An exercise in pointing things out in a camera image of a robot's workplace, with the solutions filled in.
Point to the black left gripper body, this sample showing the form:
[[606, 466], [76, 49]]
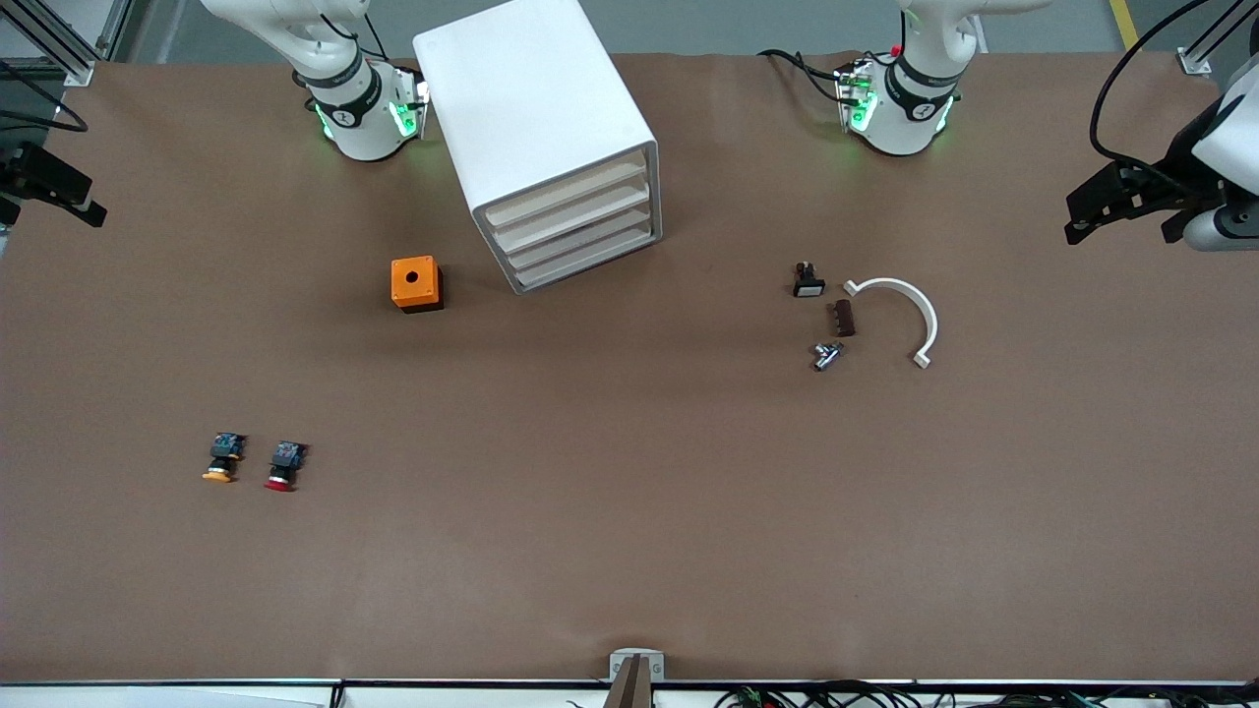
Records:
[[1172, 173]]

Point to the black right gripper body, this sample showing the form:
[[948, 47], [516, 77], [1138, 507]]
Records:
[[20, 173]]

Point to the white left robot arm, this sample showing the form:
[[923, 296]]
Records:
[[900, 108]]

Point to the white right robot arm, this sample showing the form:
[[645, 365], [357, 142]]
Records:
[[359, 108]]

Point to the yellow push button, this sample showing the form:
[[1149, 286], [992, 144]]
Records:
[[222, 460]]

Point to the white square push button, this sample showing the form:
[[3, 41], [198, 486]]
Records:
[[809, 282]]

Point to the red push button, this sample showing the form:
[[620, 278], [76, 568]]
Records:
[[284, 466]]

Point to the brown terminal block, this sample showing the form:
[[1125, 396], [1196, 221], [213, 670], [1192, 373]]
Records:
[[843, 319]]

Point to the brown table cover mat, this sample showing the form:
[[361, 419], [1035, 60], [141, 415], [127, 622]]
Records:
[[629, 511]]

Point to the white curved plastic bracket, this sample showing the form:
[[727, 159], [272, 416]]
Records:
[[923, 315]]

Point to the silver key switch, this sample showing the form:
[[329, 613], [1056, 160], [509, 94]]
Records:
[[826, 355]]

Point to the orange button enclosure box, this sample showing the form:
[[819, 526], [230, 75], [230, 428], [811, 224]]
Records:
[[413, 280]]

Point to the grey table edge bracket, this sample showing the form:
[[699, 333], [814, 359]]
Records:
[[620, 661]]

